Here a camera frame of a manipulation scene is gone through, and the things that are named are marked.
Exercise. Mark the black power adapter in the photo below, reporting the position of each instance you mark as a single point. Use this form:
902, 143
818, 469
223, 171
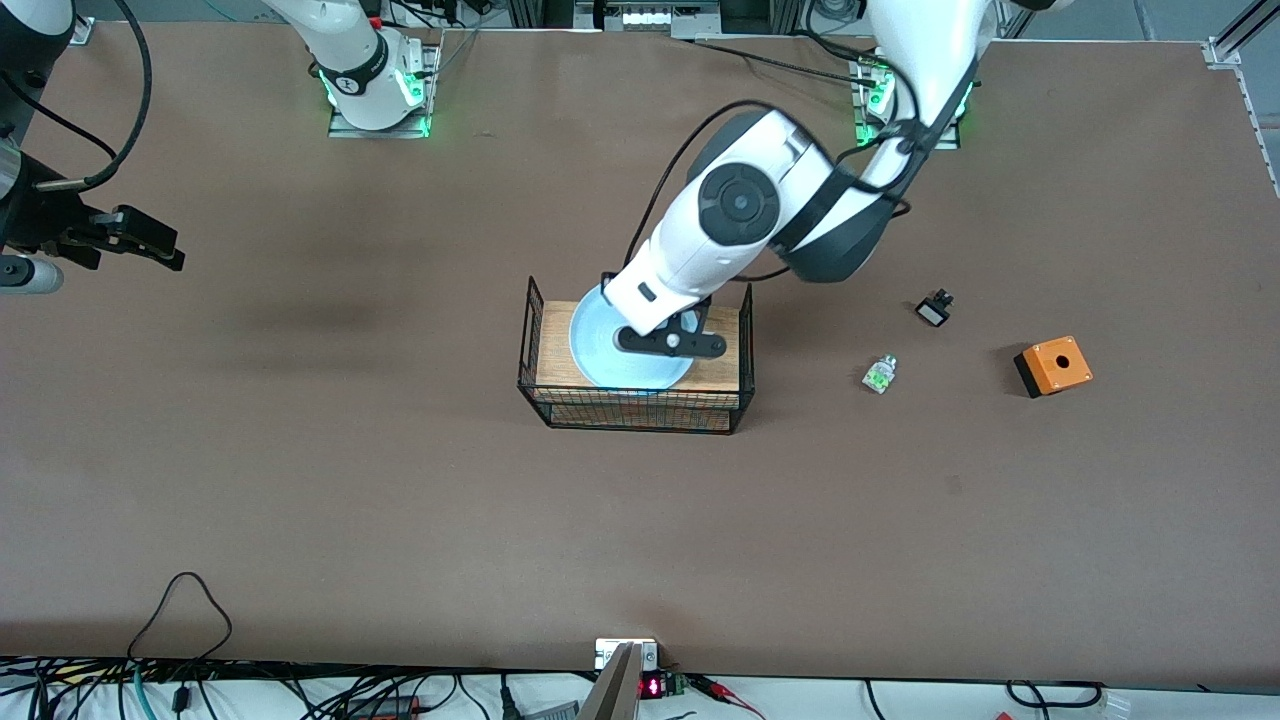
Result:
385, 706

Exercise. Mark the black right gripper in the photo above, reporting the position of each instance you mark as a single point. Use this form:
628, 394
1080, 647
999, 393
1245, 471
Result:
48, 228

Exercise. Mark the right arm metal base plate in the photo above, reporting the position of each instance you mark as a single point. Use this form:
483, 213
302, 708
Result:
350, 133

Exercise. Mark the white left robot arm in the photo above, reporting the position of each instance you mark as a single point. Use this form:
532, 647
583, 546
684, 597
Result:
740, 200

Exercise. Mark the orange button enclosure box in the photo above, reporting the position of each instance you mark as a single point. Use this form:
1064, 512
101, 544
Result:
1058, 364

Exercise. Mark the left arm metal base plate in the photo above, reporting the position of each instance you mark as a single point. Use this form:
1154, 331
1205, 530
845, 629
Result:
862, 140

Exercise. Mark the metal frame with white lights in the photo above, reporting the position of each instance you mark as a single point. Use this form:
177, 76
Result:
645, 18

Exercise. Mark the red digit display module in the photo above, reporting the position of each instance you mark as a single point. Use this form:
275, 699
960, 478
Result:
655, 687

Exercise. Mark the grey camera post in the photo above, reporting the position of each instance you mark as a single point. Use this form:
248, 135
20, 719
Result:
612, 690

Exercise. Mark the red clip lead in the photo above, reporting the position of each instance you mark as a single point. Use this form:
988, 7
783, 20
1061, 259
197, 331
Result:
725, 692

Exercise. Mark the wooden shelf board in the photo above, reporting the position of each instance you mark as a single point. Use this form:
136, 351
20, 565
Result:
552, 345

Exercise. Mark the green push button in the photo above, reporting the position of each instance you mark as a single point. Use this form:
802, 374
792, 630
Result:
880, 374

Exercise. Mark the light blue round plate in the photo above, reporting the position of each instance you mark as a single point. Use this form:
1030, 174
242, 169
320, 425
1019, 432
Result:
600, 350

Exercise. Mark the aluminium corner bracket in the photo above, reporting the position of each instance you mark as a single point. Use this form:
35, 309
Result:
85, 33
1222, 52

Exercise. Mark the small white bracket box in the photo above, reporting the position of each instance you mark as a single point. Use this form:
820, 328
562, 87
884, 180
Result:
612, 650

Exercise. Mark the black button with white face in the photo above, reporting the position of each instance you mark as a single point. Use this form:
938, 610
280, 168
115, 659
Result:
934, 310

